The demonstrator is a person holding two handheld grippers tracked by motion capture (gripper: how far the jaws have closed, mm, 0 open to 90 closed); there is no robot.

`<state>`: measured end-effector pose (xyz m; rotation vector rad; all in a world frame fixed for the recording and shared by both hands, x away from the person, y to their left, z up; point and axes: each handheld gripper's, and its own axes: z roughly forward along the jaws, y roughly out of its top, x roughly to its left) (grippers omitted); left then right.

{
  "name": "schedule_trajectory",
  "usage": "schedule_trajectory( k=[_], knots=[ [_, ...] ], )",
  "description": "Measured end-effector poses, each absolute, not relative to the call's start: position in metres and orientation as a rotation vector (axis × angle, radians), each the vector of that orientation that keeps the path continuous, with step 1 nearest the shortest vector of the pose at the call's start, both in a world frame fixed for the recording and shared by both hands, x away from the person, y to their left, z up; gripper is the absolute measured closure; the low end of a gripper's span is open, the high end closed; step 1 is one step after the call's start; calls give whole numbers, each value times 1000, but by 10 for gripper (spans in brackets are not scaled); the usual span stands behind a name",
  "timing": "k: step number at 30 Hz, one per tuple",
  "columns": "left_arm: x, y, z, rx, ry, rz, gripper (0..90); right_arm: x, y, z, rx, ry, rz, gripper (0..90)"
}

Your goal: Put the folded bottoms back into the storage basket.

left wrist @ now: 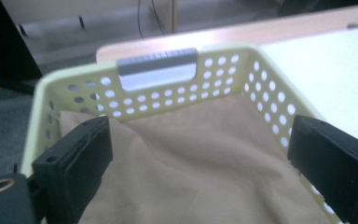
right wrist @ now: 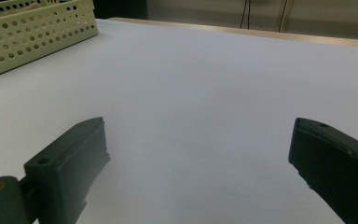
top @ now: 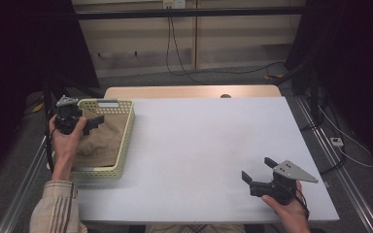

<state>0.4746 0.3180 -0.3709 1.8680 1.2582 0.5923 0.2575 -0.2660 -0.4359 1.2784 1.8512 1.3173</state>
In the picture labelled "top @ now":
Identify white floor cable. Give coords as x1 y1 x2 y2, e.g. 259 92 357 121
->
317 106 373 169

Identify white wall outlet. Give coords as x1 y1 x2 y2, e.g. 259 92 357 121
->
162 0 187 10

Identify black horizontal bar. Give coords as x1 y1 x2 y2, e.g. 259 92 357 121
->
74 6 305 21

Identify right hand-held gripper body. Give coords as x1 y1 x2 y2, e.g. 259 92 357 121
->
249 159 319 206

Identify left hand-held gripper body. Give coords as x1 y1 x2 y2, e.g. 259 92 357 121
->
53 95 84 136

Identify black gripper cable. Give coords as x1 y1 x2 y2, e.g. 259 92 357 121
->
295 188 311 218
44 106 60 173

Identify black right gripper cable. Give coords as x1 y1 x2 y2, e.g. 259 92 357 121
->
295 188 311 218

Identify black floor cable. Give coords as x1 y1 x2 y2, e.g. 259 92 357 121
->
319 145 348 176

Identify person's lap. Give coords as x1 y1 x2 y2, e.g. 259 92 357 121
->
145 223 247 233

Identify pale green plastic basket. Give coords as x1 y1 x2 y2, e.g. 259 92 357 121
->
46 98 136 180

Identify black metal stand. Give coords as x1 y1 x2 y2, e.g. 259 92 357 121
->
43 77 55 130

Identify person's plaid shirt sleeve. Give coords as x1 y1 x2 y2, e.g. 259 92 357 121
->
28 180 89 233

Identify black wall cable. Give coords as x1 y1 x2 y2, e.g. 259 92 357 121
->
169 16 208 85
164 8 286 79

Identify person's right hand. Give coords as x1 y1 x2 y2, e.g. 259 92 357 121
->
261 181 311 233

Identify khaki shorts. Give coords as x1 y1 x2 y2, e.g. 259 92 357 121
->
72 108 130 169

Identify white table mat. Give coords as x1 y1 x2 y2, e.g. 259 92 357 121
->
71 96 340 225

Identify person's left hand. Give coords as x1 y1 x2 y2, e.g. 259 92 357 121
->
48 115 88 160

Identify white power adapter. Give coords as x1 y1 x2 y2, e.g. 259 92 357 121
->
329 137 345 148

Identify aluminium floor rail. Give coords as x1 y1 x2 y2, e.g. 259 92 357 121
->
295 96 373 233
0 135 51 233

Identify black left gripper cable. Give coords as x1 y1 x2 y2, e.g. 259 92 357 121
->
44 106 60 173

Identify black curtain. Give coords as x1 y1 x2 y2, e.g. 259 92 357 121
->
285 0 373 178
0 0 101 183

